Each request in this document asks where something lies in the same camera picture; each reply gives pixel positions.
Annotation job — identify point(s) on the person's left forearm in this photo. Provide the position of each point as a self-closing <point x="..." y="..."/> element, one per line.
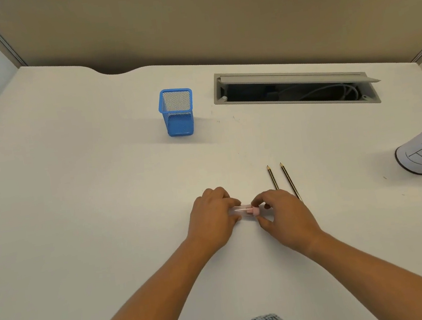
<point x="148" y="307"/>

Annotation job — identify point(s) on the wide beige partition panel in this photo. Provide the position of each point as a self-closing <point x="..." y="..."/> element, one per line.
<point x="216" y="15"/>

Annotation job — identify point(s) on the blue mesh pen holder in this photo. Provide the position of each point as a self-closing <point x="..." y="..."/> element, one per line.
<point x="180" y="125"/>

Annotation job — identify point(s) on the black yellow striped pencil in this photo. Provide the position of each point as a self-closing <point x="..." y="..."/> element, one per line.
<point x="289" y="181"/>
<point x="272" y="177"/>

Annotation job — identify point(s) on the pink clear pencil sharpener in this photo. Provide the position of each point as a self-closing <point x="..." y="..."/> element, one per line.
<point x="255" y="211"/>

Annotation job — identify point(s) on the person's right forearm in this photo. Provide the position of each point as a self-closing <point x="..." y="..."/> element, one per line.
<point x="383" y="279"/>

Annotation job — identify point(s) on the person's right hand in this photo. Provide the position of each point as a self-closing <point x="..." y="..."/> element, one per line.
<point x="291" y="221"/>

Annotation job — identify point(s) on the person's left hand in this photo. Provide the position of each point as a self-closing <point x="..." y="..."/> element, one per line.
<point x="211" y="223"/>

